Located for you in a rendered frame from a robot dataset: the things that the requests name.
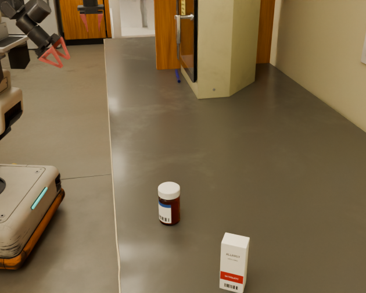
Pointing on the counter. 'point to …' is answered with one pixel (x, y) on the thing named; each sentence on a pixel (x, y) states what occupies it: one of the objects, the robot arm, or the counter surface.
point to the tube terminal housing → (225, 47)
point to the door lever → (180, 25)
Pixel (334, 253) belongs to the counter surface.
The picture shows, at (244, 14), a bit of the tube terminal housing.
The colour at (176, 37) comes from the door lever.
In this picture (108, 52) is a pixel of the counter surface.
